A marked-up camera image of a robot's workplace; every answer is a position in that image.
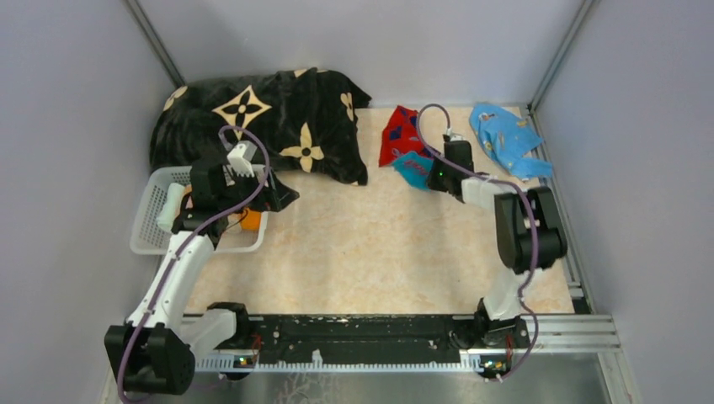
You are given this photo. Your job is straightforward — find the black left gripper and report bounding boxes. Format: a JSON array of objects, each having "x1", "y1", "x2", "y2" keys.
[{"x1": 217, "y1": 166, "x2": 299, "y2": 215}]

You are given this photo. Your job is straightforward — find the orange towel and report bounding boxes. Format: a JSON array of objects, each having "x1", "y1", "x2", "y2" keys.
[
  {"x1": 178, "y1": 184, "x2": 193, "y2": 214},
  {"x1": 239, "y1": 208, "x2": 262, "y2": 231}
]

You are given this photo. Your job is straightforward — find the red blue cloth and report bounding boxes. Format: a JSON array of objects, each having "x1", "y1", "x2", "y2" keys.
[{"x1": 378, "y1": 105, "x2": 434, "y2": 190}]

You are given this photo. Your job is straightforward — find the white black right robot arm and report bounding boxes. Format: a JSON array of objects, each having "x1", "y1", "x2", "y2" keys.
[{"x1": 427, "y1": 135, "x2": 567, "y2": 347}]

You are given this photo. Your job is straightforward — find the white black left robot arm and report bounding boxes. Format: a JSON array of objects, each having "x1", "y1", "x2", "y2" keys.
[{"x1": 104, "y1": 157, "x2": 299, "y2": 403}]

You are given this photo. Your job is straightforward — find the blue patterned towel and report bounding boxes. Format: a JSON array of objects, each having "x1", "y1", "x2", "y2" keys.
[{"x1": 469, "y1": 104, "x2": 553, "y2": 180}]

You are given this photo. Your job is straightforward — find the black floral blanket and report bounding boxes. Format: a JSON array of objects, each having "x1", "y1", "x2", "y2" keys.
[{"x1": 148, "y1": 67, "x2": 372, "y2": 186}]

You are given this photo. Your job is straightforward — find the rolled orange towel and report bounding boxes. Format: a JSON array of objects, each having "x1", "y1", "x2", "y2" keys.
[{"x1": 178, "y1": 184, "x2": 193, "y2": 214}]

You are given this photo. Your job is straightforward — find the rolled white green towel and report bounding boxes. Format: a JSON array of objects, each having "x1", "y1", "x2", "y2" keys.
[{"x1": 156, "y1": 183, "x2": 186, "y2": 233}]

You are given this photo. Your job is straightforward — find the white plastic basket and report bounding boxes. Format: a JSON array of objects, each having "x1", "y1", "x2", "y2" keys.
[{"x1": 130, "y1": 166, "x2": 269, "y2": 255}]

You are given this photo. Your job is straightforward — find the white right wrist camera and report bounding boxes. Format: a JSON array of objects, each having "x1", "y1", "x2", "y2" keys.
[{"x1": 443, "y1": 128, "x2": 465, "y2": 143}]

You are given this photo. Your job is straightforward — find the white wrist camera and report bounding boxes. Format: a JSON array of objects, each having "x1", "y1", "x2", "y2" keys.
[
  {"x1": 443, "y1": 128, "x2": 465, "y2": 143},
  {"x1": 226, "y1": 141, "x2": 258, "y2": 178}
]

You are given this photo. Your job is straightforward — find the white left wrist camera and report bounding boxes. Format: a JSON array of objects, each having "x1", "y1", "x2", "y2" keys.
[{"x1": 226, "y1": 141, "x2": 258, "y2": 178}]

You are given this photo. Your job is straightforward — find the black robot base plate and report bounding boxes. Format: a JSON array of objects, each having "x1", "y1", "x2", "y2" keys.
[{"x1": 200, "y1": 313, "x2": 525, "y2": 366}]

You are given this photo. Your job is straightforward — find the aluminium frame rail front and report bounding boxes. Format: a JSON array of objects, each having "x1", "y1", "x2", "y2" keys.
[{"x1": 195, "y1": 348, "x2": 506, "y2": 374}]

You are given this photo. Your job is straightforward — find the aluminium frame rail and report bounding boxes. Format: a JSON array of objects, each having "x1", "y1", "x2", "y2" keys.
[
  {"x1": 526, "y1": 105, "x2": 594, "y2": 308},
  {"x1": 195, "y1": 348, "x2": 506, "y2": 374}
]

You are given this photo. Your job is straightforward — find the aluminium frame rail right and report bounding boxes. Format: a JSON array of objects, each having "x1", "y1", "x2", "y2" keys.
[{"x1": 526, "y1": 105, "x2": 594, "y2": 308}]

